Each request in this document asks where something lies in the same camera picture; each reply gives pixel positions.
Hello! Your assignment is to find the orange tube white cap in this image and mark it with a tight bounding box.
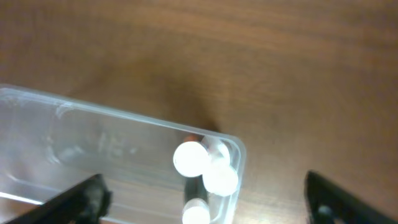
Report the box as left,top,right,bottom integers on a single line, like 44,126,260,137
173,135,210,177

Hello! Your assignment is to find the dark bottle white cap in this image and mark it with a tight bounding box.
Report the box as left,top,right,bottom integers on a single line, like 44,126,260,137
182,175,211,224

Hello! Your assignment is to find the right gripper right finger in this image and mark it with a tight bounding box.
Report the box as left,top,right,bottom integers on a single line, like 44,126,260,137
305,170,397,224

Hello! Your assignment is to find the clear plastic container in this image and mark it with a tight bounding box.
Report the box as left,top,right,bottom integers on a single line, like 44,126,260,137
1,85,246,223

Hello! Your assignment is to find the white spray bottle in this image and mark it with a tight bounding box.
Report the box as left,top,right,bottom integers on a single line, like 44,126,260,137
202,136,239,197

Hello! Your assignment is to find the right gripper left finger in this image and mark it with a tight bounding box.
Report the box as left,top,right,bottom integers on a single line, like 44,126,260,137
6,174,112,224

